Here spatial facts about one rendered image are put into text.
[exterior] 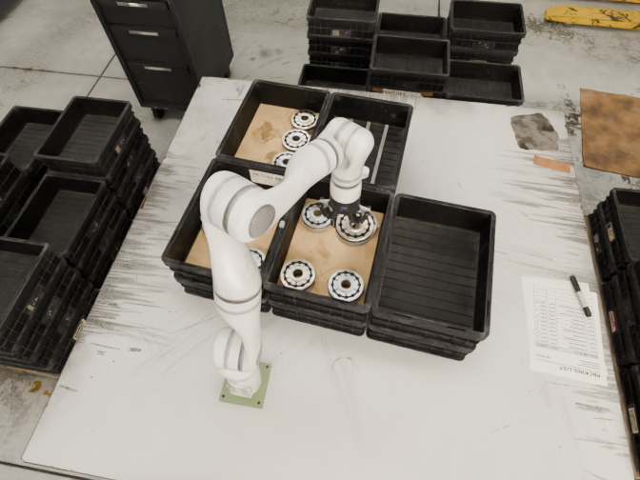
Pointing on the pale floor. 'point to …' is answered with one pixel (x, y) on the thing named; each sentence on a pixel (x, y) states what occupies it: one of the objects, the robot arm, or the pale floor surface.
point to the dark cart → (167, 47)
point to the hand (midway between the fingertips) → (343, 223)
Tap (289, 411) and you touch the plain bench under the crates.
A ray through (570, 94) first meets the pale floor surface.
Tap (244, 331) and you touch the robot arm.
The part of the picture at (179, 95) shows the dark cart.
